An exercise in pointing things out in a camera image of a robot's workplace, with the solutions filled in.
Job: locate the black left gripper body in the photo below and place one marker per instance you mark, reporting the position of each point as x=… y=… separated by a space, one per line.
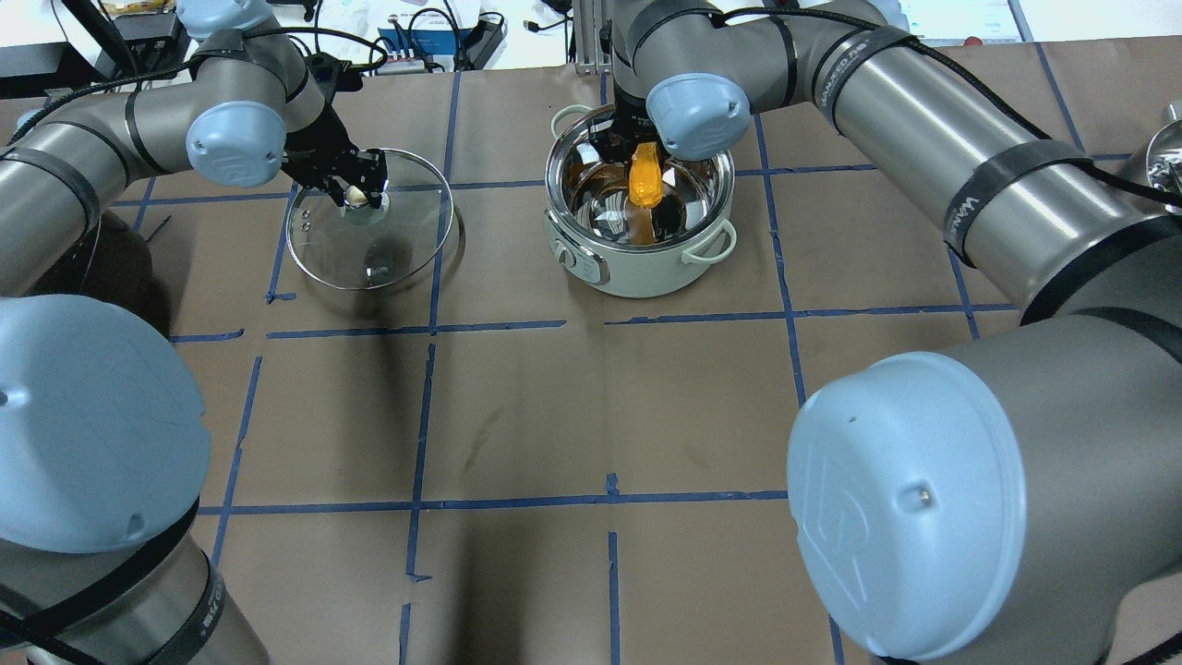
x=320 y=148

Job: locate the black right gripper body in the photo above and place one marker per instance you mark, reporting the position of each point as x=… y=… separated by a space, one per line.
x=617 y=139

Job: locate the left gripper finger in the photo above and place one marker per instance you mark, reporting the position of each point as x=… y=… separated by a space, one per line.
x=375 y=195

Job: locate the yellow corn cob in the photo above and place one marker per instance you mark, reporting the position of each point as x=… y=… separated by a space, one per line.
x=645 y=176

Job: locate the glass pot lid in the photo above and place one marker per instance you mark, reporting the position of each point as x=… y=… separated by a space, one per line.
x=356 y=248

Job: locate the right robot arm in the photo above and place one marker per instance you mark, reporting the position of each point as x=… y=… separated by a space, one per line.
x=835 y=271

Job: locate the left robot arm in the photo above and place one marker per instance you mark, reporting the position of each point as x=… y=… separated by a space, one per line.
x=105 y=452

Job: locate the pale green electric pot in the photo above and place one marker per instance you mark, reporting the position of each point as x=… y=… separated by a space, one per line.
x=597 y=233

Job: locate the blue white box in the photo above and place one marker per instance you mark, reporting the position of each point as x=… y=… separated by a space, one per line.
x=417 y=51

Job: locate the black power adapter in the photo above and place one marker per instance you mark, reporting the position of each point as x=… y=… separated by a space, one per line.
x=482 y=42

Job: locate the black rice cooker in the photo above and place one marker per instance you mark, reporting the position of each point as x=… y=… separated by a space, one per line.
x=112 y=263

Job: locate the brown paper table cover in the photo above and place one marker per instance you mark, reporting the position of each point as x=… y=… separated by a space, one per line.
x=408 y=476

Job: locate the aluminium frame post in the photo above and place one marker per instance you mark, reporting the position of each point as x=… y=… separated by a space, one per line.
x=592 y=36

